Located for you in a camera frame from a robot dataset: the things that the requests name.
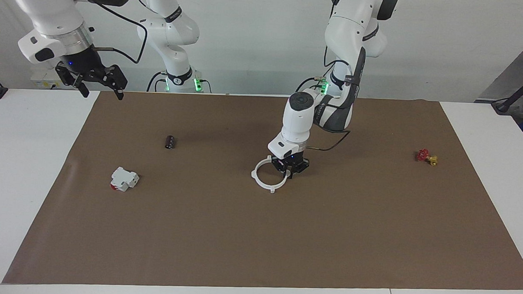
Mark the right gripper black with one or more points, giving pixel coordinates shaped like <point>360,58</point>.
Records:
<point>84,64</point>

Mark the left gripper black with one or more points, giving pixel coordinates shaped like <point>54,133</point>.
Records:
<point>293,160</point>

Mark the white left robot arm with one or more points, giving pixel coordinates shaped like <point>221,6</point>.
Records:
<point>297,122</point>

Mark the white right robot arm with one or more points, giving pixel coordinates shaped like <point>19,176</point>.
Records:
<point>53,13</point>

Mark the white control box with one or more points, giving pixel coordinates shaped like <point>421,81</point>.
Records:
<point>44,76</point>

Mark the brown table mat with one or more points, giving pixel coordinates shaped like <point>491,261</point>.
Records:
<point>284,235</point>

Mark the small black cylindrical component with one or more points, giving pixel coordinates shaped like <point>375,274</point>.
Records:
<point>170,142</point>

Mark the white circuit breaker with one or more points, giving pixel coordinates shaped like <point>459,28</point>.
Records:
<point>124,179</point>

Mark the red handwheel yellow valve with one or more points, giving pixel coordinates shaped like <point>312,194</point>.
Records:
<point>423,155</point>

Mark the black tripod stand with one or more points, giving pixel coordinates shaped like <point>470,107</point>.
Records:
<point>513,97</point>

